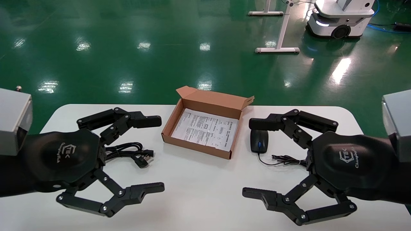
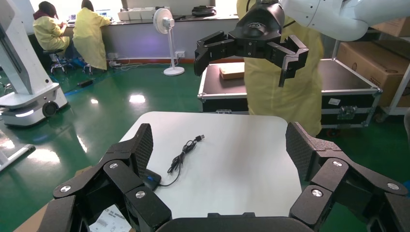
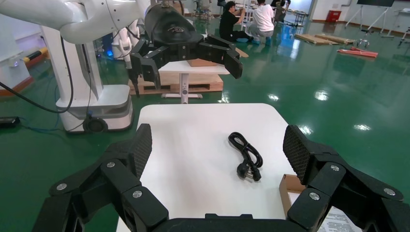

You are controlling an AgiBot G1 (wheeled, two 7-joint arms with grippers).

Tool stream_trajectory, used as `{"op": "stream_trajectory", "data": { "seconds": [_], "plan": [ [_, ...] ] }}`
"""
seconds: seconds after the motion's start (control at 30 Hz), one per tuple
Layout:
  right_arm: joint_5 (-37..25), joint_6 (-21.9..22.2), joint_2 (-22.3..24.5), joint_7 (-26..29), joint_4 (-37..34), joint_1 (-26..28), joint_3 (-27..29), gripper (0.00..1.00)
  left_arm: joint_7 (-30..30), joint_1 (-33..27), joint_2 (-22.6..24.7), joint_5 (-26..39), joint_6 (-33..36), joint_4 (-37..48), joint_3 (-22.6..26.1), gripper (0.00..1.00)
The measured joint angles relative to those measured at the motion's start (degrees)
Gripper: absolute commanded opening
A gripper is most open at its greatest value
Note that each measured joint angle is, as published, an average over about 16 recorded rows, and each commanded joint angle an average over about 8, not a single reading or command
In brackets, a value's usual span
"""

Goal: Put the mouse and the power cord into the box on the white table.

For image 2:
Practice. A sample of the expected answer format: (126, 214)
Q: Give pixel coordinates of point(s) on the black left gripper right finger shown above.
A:
(330, 173)

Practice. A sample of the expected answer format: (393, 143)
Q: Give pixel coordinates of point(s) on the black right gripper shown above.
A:
(256, 28)

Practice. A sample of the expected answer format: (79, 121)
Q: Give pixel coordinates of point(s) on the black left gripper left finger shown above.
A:
(121, 173)

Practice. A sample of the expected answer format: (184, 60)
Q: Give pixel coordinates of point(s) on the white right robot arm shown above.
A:
(339, 16)

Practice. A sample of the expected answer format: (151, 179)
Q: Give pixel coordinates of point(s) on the small flat cardboard box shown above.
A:
(231, 71)

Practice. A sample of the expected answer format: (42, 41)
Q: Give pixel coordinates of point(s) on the white box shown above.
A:
(147, 13)
(134, 14)
(123, 14)

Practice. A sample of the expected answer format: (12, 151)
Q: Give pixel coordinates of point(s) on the white printed paper sheet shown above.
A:
(109, 221)

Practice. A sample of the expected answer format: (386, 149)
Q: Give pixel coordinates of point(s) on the standing person in yellow coat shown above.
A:
(282, 96)

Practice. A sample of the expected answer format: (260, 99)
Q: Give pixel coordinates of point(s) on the black bag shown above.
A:
(204, 11)

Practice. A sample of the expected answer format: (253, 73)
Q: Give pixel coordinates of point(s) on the black aluminium flight case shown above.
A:
(346, 96)

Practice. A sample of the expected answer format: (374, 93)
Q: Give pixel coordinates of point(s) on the white standing fan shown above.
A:
(173, 48)

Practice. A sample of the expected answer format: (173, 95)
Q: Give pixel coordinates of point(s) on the black power adapter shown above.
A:
(85, 83)

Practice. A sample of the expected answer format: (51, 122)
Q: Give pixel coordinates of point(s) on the white metal shelf rack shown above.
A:
(397, 102)

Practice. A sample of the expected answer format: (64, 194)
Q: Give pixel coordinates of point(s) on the black swivel stool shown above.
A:
(87, 69)
(57, 60)

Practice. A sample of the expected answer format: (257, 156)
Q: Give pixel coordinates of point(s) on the white power strip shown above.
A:
(114, 63)

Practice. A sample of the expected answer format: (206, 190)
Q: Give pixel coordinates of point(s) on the long grey work counter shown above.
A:
(141, 38)

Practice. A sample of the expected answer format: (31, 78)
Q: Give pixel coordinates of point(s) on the large brown cardboard carton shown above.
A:
(374, 64)

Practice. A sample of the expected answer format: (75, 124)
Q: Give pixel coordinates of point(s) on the white wheeled mobile robot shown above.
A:
(22, 80)

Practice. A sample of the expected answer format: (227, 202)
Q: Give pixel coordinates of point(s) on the seated person in yellow coat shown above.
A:
(89, 38)

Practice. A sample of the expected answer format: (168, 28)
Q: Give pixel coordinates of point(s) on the seated person yellow coat left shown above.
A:
(48, 30)

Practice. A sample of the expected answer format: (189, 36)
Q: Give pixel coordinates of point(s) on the white wall socket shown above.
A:
(179, 54)

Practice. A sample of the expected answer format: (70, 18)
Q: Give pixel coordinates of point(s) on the white desk leg frame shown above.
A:
(16, 157)

